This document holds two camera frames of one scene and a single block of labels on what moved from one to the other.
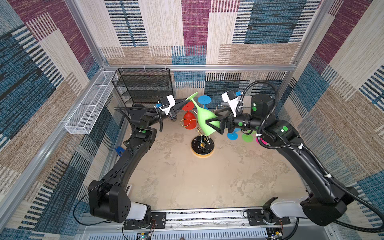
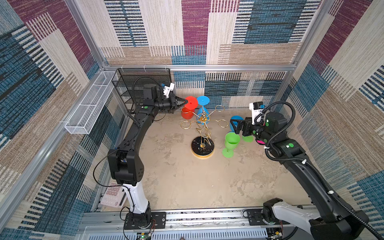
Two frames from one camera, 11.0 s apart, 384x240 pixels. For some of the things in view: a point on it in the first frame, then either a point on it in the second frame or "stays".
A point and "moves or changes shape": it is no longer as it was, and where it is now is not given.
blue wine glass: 233,136 moves or changes shape
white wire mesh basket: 82,120 stays
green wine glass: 203,115 -> 231,141
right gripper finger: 222,124 -> 237,129
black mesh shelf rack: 143,86 stays
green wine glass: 248,138 stays
